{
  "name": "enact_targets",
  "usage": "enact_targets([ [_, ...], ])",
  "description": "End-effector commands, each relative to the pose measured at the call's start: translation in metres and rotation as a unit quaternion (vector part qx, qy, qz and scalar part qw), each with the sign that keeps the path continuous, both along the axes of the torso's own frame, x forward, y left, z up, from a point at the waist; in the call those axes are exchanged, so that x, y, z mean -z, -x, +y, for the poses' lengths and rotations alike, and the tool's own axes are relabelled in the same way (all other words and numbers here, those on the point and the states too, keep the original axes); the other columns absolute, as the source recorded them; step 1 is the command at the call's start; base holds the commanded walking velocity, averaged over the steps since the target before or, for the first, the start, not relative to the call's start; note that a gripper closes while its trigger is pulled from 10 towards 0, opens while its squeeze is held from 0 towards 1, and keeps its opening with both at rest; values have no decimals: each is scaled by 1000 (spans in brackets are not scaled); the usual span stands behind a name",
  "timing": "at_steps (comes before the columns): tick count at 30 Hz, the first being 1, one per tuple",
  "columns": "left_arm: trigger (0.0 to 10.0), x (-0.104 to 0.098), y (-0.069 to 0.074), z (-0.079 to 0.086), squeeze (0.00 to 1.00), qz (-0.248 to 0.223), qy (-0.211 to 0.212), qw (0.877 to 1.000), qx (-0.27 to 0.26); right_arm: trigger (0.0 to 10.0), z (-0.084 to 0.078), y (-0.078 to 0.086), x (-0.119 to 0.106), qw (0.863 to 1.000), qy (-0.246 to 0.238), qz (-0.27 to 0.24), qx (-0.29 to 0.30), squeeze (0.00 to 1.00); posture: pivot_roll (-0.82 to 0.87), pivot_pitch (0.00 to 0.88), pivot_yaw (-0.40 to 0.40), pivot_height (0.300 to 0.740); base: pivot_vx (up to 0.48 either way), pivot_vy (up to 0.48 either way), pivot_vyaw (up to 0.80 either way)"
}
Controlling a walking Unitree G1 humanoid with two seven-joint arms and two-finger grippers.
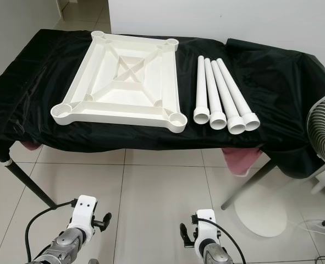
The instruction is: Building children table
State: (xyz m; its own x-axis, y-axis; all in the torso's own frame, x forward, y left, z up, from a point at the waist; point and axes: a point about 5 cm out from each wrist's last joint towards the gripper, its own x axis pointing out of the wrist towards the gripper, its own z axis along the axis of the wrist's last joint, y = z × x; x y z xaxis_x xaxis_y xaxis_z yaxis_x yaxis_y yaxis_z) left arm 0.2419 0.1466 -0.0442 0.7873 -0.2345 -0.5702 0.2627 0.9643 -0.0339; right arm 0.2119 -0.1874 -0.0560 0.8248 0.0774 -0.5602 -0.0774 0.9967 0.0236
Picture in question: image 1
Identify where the white standing fan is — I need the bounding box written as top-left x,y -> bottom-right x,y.
234,96 -> 325,238

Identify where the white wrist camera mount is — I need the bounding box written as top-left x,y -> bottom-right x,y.
69,195 -> 98,243
192,209 -> 219,256

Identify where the black metal table leg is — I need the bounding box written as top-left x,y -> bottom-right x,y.
4,158 -> 58,208
221,159 -> 277,211

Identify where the pink cloth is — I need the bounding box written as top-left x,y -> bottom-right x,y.
223,146 -> 265,177

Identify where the white plastic table top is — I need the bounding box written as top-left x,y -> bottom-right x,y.
50,30 -> 188,134

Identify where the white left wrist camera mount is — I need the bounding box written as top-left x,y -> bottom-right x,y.
69,195 -> 98,243

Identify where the black table cloth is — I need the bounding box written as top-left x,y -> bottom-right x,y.
0,29 -> 325,179

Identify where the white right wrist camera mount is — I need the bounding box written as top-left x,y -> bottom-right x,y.
192,209 -> 219,256

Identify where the white plastic table leg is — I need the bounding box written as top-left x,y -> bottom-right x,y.
193,55 -> 212,125
204,58 -> 228,131
216,58 -> 261,132
211,60 -> 247,136

